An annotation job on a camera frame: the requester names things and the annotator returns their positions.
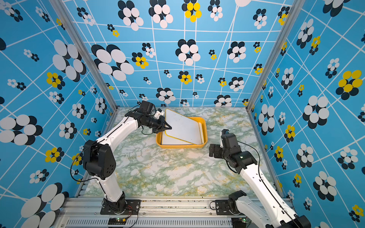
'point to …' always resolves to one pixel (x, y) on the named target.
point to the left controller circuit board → (117, 221)
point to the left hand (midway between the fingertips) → (173, 126)
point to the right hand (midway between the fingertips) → (219, 147)
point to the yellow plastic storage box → (197, 119)
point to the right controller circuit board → (242, 222)
